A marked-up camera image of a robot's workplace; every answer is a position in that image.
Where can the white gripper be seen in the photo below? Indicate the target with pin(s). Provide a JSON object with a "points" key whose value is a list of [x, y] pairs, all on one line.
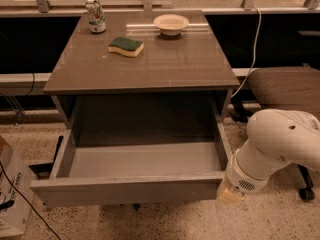
{"points": [[245, 179]]}

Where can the grey top drawer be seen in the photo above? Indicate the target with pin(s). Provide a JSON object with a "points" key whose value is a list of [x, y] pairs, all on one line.
{"points": [[108, 175]]}

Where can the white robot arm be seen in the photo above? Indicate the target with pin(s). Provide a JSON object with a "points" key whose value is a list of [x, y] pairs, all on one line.
{"points": [[275, 139]]}

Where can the grey office chair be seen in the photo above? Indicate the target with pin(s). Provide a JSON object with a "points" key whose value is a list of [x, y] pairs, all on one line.
{"points": [[289, 88]]}

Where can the grey cabinet desk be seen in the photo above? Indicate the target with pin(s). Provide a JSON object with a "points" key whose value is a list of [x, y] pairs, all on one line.
{"points": [[193, 61]]}

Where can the green yellow sponge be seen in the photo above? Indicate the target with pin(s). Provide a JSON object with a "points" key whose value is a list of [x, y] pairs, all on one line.
{"points": [[126, 47]]}

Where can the white bowl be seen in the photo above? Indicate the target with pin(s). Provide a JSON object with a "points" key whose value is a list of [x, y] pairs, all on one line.
{"points": [[171, 24]]}

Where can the white cardboard box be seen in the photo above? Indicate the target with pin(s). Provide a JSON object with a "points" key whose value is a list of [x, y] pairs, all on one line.
{"points": [[15, 179]]}

